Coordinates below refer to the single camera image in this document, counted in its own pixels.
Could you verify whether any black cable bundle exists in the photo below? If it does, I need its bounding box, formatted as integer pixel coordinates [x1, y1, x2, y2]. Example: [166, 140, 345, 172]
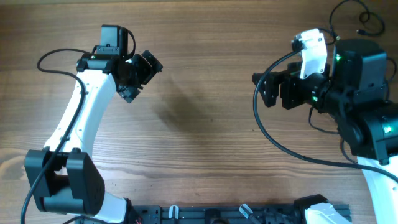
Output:
[317, 0, 386, 46]

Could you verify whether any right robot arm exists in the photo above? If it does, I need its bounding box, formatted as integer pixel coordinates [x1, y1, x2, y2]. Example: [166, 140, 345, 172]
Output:
[252, 39, 397, 223]

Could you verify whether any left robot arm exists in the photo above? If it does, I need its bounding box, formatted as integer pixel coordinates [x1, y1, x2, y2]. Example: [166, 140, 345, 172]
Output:
[24, 25, 163, 223]

